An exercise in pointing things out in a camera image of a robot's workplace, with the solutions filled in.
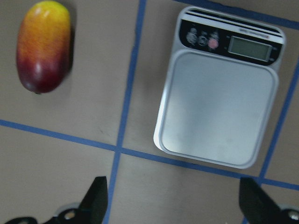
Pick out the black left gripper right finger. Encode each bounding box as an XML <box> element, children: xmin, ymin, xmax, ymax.
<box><xmin>239</xmin><ymin>177</ymin><xmax>299</xmax><ymax>224</ymax></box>

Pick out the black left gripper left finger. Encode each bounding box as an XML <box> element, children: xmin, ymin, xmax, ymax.
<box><xmin>47</xmin><ymin>176</ymin><xmax>108</xmax><ymax>224</ymax></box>

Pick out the red yellow mango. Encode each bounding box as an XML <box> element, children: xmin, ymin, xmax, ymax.
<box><xmin>16</xmin><ymin>0</ymin><xmax>71</xmax><ymax>94</ymax></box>

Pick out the brown cardboard table cover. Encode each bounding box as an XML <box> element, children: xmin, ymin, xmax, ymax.
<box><xmin>0</xmin><ymin>0</ymin><xmax>299</xmax><ymax>224</ymax></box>

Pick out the silver digital kitchen scale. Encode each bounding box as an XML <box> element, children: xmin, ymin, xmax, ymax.
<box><xmin>153</xmin><ymin>7</ymin><xmax>286</xmax><ymax>169</ymax></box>

